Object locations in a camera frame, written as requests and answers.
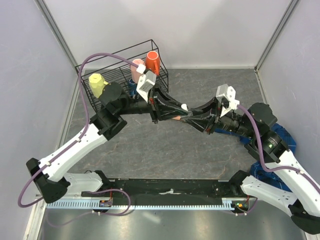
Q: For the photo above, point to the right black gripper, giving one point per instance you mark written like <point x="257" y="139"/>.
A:
<point x="207" y="122"/>

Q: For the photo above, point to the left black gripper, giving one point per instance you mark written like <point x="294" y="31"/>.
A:
<point x="162" y="114"/>

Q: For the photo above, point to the white nail polish cap brush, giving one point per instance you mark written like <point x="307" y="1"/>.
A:
<point x="184" y="107"/>

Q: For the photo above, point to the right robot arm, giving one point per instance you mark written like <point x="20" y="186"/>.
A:
<point x="301" y="201"/>

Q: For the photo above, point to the blue plaid sleeve forearm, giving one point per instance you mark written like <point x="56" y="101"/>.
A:
<point x="226" y="132"/>

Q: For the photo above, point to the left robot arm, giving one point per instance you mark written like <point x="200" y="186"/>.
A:
<point x="50" y="174"/>

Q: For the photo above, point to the blue item in rack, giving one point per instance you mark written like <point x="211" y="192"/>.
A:
<point x="132" y="88"/>

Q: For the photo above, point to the pink mug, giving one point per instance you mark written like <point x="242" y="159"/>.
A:
<point x="136" y="75"/>

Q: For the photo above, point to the orange mug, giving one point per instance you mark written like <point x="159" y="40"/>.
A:
<point x="152" y="62"/>

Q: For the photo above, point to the yellow faceted mug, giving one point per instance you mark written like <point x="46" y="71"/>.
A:
<point x="97" y="83"/>

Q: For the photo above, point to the blue plaid cloth pile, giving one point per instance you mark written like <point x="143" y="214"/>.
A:
<point x="271" y="178"/>

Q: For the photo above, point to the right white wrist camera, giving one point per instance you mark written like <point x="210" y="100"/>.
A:
<point x="226" y="96"/>

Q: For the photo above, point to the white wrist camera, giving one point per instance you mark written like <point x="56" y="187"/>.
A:
<point x="226" y="96"/>
<point x="145" y="83"/>

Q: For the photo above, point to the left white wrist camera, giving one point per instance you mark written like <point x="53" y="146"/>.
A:
<point x="145" y="83"/>

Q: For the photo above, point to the black wire dish rack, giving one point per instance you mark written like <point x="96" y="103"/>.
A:
<point x="115" y="70"/>

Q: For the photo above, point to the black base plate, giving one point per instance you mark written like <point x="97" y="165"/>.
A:
<point x="173" y="192"/>

